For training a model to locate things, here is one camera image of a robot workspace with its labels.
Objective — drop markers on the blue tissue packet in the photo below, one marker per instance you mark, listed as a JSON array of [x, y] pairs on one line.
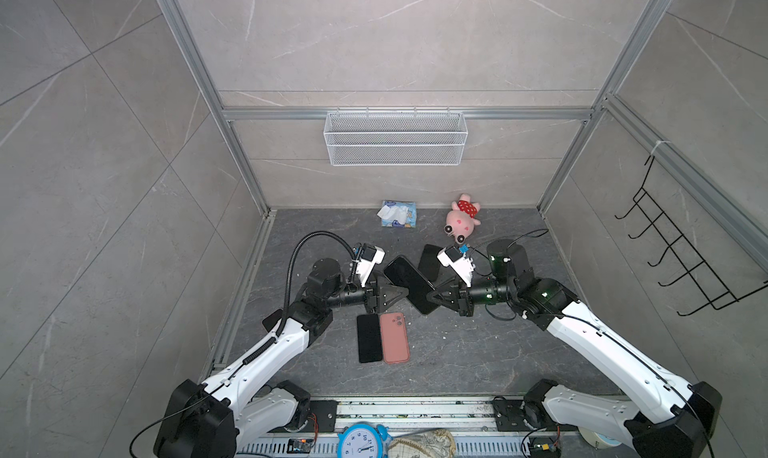
[[395, 214]]

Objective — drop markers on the blue alarm clock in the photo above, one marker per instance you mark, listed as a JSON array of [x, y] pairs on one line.
[[363, 440]]

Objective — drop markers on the black phone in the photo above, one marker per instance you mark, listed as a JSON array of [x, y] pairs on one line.
[[429, 265], [402, 273]]

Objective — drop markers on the white wire wall basket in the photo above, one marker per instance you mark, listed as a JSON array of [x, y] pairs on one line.
[[403, 138]]

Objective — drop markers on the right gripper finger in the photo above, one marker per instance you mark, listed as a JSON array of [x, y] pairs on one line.
[[447, 291], [449, 303]]

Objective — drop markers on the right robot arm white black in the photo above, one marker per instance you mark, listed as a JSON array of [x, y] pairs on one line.
[[661, 413]]

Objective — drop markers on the black wire hook rack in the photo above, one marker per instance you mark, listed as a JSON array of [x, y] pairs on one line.
[[681, 248]]

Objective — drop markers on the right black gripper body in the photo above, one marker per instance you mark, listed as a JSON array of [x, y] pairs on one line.
[[466, 300]]

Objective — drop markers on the pink pig plush toy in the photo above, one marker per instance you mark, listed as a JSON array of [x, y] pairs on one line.
[[461, 220]]

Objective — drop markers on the woven basket object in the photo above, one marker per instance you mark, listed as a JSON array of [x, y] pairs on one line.
[[437, 443]]

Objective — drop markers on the small phone pink case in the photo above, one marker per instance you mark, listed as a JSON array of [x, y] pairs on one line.
[[272, 320]]

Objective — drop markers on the white alarm clock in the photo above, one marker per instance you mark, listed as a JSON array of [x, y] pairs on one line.
[[602, 439]]

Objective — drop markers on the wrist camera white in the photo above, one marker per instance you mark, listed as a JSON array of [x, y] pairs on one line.
[[366, 258], [458, 260]]

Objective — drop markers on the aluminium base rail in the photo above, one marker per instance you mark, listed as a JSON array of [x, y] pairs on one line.
[[488, 426]]

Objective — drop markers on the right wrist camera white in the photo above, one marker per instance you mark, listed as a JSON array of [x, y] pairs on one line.
[[458, 260]]

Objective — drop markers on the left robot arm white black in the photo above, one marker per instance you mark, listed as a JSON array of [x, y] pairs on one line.
[[216, 417]]

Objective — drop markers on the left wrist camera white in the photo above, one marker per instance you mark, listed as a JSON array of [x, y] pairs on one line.
[[366, 258]]

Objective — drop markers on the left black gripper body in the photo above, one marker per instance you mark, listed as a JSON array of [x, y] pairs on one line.
[[371, 299]]

